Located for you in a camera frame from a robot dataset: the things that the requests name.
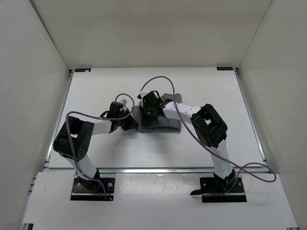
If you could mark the blue label left corner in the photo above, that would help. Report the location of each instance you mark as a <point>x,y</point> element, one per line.
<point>82,70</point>

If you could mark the blue label corner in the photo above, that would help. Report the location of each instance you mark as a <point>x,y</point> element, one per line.
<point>82,70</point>
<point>224,68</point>

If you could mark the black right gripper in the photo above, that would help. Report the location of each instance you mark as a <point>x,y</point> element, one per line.
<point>147,120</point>

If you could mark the aluminium table rail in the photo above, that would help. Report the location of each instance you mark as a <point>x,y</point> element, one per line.
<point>259,143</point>
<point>50,148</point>
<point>155,170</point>

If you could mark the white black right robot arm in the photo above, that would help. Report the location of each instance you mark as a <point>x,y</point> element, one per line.
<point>211,132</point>

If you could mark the aluminium table front rail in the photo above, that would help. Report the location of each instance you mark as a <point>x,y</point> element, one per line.
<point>155,170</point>

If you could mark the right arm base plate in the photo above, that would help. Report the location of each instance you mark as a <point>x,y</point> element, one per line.
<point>212,192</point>

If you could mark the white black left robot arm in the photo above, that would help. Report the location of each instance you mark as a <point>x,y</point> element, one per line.
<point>73,140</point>

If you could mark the blue label right corner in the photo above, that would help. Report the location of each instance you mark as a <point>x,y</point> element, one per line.
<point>224,68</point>

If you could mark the aluminium table left rail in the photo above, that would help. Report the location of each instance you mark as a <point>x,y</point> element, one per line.
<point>50,148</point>

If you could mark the aluminium table right rail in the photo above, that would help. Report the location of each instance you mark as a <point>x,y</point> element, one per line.
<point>259,143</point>

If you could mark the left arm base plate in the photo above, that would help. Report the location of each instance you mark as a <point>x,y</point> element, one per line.
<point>83,190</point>

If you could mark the grey pleated skirt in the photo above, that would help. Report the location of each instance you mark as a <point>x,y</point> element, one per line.
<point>163,123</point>

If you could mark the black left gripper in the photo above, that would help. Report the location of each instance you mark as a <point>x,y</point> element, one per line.
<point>132,124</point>

